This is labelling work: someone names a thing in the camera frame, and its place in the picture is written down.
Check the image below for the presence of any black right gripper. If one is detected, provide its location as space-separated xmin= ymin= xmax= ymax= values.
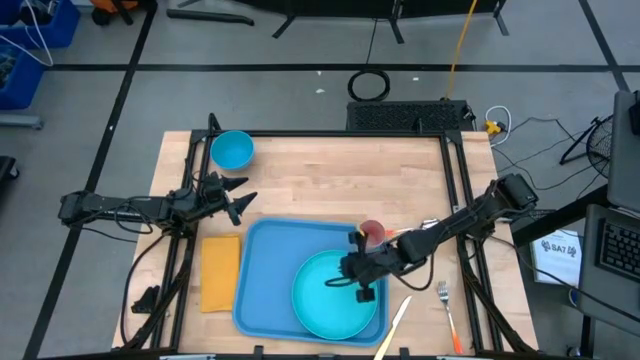
xmin=339 ymin=229 xmax=402 ymax=304

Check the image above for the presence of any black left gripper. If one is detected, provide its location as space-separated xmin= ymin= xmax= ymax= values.
xmin=199 ymin=171 xmax=259 ymax=226

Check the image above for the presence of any pink plastic cup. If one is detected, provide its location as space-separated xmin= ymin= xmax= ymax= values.
xmin=359 ymin=219 xmax=387 ymax=249

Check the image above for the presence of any metal spoon orange handle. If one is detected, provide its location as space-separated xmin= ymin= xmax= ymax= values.
xmin=384 ymin=218 xmax=441 ymax=238

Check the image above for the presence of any blue plastic bowl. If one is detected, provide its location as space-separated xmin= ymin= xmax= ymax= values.
xmin=209 ymin=130 xmax=256 ymax=172

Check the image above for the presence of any cream plastic knife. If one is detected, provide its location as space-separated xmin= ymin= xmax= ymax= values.
xmin=373 ymin=295 xmax=413 ymax=360

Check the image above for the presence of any turquoise plastic plate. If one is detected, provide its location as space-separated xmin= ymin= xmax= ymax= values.
xmin=291 ymin=249 xmax=380 ymax=341

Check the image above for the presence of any metal fork orange handle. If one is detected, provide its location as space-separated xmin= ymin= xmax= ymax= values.
xmin=436 ymin=280 xmax=464 ymax=354

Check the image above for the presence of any orange cloth napkin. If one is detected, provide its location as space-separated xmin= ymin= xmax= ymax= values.
xmin=200 ymin=235 xmax=242 ymax=314

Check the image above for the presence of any blue plastic tray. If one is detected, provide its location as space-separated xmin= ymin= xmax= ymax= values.
xmin=232 ymin=217 xmax=391 ymax=348

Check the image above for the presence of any black perforated box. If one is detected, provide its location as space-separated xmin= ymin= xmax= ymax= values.
xmin=345 ymin=99 xmax=475 ymax=134

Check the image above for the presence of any black bar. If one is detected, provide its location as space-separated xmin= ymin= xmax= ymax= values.
xmin=166 ymin=8 xmax=255 ymax=27

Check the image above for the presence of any white printed paper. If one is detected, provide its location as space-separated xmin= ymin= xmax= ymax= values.
xmin=529 ymin=228 xmax=584 ymax=289

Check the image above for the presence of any black panel on stand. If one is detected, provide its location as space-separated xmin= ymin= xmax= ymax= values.
xmin=177 ymin=0 xmax=510 ymax=45

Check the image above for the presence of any orange object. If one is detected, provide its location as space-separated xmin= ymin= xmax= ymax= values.
xmin=89 ymin=0 xmax=144 ymax=15

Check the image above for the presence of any grey floor bar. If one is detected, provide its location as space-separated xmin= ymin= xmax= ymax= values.
xmin=0 ymin=114 xmax=44 ymax=130

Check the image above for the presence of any black floor object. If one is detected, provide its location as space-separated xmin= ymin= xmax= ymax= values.
xmin=0 ymin=155 xmax=20 ymax=194

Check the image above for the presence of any blue storage bin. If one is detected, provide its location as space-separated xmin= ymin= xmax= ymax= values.
xmin=0 ymin=0 xmax=81 ymax=50
xmin=0 ymin=44 xmax=45 ymax=111

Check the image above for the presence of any grey laptop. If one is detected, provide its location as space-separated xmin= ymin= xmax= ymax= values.
xmin=577 ymin=202 xmax=640 ymax=337

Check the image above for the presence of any grey monitor back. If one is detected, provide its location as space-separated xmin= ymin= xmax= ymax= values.
xmin=607 ymin=89 xmax=640 ymax=214

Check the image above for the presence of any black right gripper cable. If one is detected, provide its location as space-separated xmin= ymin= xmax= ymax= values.
xmin=324 ymin=276 xmax=357 ymax=290

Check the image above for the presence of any black metal frame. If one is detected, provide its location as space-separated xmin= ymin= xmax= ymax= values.
xmin=117 ymin=112 xmax=539 ymax=357

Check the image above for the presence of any black clamp bracket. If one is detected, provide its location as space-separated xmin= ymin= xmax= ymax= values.
xmin=130 ymin=284 xmax=161 ymax=315

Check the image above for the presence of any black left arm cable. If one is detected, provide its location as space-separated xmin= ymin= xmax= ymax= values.
xmin=119 ymin=232 xmax=174 ymax=346

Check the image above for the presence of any coiled black cable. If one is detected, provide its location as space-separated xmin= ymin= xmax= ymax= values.
xmin=347 ymin=68 xmax=392 ymax=103

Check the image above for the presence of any white cable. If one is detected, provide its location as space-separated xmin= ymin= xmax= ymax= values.
xmin=483 ymin=104 xmax=513 ymax=147

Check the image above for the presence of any yellow cable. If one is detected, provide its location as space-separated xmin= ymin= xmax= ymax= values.
xmin=443 ymin=0 xmax=479 ymax=100

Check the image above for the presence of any black wire fan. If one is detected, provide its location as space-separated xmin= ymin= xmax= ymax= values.
xmin=558 ymin=113 xmax=615 ymax=180

